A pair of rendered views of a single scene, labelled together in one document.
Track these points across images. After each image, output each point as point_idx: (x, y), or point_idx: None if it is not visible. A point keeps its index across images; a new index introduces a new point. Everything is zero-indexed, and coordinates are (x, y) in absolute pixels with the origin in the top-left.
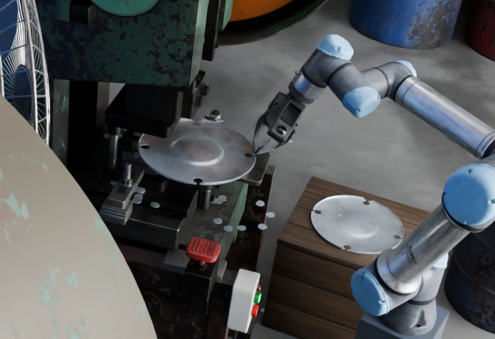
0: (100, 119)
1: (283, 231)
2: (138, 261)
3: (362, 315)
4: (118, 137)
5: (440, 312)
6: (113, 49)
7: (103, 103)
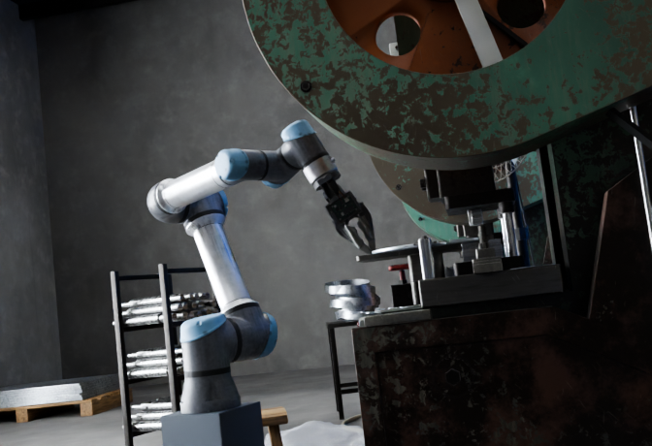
0: (565, 256)
1: None
2: None
3: (256, 402)
4: (501, 224)
5: (172, 414)
6: None
7: (563, 238)
